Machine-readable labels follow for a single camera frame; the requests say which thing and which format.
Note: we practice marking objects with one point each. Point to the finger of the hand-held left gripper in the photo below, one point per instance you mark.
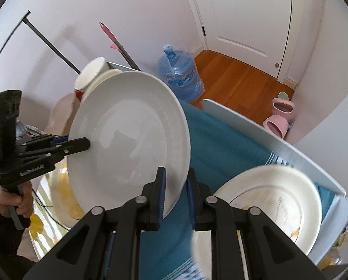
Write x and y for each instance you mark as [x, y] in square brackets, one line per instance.
[58, 140]
[77, 145]

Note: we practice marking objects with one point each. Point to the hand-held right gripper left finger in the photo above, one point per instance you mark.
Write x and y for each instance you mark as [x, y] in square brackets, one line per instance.
[163, 198]

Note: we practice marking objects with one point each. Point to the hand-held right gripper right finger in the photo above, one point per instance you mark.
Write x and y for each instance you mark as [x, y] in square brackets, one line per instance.
[189, 201]

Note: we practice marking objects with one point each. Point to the white plate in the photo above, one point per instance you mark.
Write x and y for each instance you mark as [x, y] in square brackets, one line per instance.
[127, 128]
[200, 253]

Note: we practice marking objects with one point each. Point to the white bowl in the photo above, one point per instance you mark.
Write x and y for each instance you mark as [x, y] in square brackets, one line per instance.
[89, 73]

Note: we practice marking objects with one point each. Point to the cream bowl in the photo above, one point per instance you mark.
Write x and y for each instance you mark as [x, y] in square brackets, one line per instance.
[108, 75]

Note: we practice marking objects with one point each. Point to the person's left hand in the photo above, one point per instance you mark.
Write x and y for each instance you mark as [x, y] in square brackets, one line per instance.
[13, 205]

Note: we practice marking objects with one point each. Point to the red packet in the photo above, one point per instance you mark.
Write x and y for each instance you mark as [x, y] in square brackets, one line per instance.
[79, 94]

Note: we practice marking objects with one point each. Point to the blue towel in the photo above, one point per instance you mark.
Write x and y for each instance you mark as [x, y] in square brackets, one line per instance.
[220, 145]

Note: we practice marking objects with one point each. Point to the cream patterned plate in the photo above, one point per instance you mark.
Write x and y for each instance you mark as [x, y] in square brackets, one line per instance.
[279, 186]

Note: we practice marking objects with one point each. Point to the black rack pole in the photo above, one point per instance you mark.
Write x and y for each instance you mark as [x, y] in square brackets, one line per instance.
[51, 46]

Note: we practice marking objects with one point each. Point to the floral tablecloth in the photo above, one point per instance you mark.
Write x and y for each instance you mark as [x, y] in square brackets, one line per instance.
[42, 239]

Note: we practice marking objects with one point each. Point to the pink slipper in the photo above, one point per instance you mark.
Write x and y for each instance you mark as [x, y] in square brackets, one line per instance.
[274, 127]
[283, 110]

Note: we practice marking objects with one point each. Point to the blue water jug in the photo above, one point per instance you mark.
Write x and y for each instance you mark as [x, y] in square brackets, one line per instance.
[179, 75]

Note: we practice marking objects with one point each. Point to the white door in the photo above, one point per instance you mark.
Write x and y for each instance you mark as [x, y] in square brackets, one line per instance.
[244, 14]

